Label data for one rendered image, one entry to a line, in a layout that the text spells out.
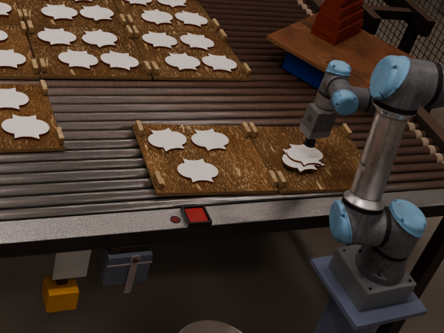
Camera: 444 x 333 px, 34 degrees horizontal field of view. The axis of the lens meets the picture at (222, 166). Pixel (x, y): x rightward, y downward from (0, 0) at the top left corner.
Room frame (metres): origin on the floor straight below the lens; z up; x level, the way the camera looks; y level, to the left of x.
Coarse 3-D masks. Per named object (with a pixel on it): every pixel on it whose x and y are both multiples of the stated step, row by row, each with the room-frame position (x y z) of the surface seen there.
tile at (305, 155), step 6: (288, 150) 2.06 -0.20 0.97; (294, 150) 2.07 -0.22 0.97; (300, 150) 2.08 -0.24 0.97; (306, 150) 2.10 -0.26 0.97; (312, 150) 2.11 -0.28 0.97; (318, 150) 2.12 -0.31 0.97; (288, 156) 2.03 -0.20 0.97; (294, 156) 2.04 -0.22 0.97; (300, 156) 2.05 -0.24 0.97; (306, 156) 2.06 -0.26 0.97; (312, 156) 2.07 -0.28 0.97; (318, 156) 2.08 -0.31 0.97; (300, 162) 2.02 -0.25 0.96; (306, 162) 2.03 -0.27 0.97; (312, 162) 2.04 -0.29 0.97; (318, 162) 2.05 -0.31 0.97
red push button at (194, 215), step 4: (192, 208) 1.66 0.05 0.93; (196, 208) 1.67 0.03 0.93; (200, 208) 1.67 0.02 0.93; (188, 212) 1.64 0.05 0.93; (192, 212) 1.64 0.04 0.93; (196, 212) 1.65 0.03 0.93; (200, 212) 1.66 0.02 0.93; (204, 212) 1.66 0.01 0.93; (188, 216) 1.62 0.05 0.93; (192, 216) 1.63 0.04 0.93; (196, 216) 1.63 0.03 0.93; (200, 216) 1.64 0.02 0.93; (204, 216) 1.64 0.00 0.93; (192, 220) 1.61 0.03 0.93; (196, 220) 1.62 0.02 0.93; (200, 220) 1.62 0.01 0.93; (204, 220) 1.63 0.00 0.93; (208, 220) 1.63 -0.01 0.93
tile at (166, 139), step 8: (168, 128) 2.00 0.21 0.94; (152, 136) 1.93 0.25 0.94; (160, 136) 1.95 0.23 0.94; (168, 136) 1.96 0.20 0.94; (176, 136) 1.97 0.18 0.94; (184, 136) 1.99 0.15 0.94; (152, 144) 1.89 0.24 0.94; (160, 144) 1.90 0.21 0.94; (168, 144) 1.92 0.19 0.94; (176, 144) 1.93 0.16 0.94; (184, 144) 1.95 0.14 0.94
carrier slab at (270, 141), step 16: (256, 128) 2.19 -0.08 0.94; (272, 128) 2.22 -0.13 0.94; (288, 128) 2.25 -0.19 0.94; (336, 128) 2.36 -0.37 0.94; (256, 144) 2.09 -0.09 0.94; (272, 144) 2.12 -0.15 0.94; (288, 144) 2.15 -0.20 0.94; (320, 144) 2.22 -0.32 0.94; (336, 144) 2.25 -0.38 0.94; (352, 144) 2.28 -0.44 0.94; (272, 160) 2.03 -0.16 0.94; (336, 160) 2.15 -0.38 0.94; (352, 160) 2.18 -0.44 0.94; (288, 176) 1.96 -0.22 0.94; (304, 176) 1.99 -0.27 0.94; (320, 176) 2.02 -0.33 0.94; (336, 176) 2.05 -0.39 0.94; (352, 176) 2.08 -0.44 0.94; (288, 192) 1.89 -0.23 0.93; (304, 192) 1.92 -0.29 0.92; (320, 192) 1.95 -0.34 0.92
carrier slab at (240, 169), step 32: (160, 128) 2.00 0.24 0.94; (192, 128) 2.06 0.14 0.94; (224, 128) 2.12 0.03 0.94; (160, 160) 1.83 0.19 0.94; (192, 160) 1.89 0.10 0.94; (224, 160) 1.94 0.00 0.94; (256, 160) 2.00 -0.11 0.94; (160, 192) 1.68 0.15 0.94; (192, 192) 1.73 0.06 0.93; (224, 192) 1.78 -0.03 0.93; (256, 192) 1.84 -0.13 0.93
